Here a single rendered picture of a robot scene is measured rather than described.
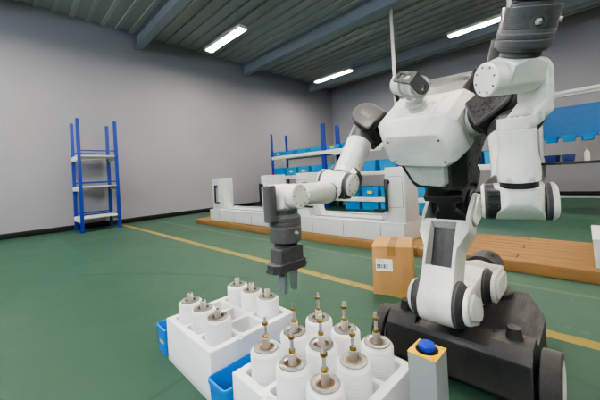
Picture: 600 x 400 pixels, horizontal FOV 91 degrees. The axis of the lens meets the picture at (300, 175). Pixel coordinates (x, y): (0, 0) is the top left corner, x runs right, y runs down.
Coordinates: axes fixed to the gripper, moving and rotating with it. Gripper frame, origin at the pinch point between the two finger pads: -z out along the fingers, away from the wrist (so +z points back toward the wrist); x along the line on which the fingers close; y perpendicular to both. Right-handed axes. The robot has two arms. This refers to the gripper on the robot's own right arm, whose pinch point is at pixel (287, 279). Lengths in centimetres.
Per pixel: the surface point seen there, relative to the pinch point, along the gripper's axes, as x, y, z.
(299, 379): 1.9, 4.4, -24.5
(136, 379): 22, -69, -48
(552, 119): -603, 6, 99
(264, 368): 3.5, -8.4, -26.2
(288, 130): -589, -636, 173
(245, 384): 7.8, -12.4, -30.3
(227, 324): -1.2, -37.1, -24.8
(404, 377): -24.9, 19.6, -30.9
